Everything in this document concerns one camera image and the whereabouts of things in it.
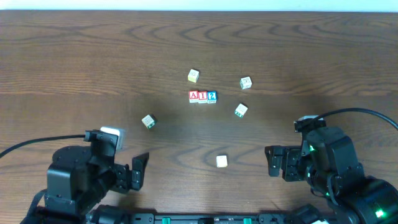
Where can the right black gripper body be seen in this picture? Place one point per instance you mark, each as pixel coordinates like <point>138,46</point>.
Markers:
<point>288,163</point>

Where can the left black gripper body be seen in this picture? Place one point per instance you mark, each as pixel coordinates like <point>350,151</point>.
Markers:
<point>126,176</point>

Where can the blue number 2 block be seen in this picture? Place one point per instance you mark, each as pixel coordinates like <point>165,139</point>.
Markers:
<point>211,97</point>

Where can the red letter A block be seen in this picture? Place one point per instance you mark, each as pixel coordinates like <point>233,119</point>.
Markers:
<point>193,96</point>

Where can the red letter I block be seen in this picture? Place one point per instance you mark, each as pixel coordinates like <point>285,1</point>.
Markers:
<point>202,96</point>

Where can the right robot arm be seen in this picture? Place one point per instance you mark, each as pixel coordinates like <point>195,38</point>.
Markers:
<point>371,201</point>

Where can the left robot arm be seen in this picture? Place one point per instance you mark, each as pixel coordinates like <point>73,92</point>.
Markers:
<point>38,213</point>

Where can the green block left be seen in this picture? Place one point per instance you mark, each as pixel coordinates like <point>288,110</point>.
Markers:
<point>149,121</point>

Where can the plain wooden block front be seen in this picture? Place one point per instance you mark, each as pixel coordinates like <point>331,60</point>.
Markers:
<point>221,161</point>

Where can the green block centre right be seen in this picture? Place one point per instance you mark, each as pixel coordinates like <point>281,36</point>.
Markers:
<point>241,110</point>

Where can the green picture block upper right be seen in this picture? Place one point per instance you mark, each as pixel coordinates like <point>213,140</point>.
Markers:
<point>245,83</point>

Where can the yellow-edged wooden block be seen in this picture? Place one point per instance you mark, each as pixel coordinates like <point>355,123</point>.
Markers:
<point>193,75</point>

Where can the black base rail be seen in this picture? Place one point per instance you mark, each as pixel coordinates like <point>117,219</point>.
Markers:
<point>150,218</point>

